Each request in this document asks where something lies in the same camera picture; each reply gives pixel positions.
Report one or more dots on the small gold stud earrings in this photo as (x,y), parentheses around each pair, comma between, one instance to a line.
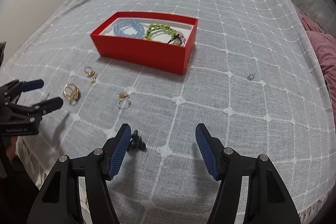
(93,79)

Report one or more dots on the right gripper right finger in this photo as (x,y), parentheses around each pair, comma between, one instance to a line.
(268,199)

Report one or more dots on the gold hoop earring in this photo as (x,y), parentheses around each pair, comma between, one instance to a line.
(89,71)

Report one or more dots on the grey quilted pillow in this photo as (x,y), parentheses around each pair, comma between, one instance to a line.
(322,12)

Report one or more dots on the pink blanket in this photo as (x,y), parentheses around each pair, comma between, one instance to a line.
(324,47)

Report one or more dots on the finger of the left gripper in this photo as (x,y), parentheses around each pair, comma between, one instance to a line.
(48,106)
(28,86)

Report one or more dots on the dark bead jewelry in box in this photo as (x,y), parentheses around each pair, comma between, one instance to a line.
(177,39)

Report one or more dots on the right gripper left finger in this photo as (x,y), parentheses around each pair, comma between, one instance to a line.
(58,200)

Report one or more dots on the black hair clip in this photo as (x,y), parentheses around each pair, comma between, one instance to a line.
(136,142)

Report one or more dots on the gold bangle rings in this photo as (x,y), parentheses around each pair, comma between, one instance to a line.
(71,92)

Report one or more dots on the red jewelry box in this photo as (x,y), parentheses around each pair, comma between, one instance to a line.
(158,55)

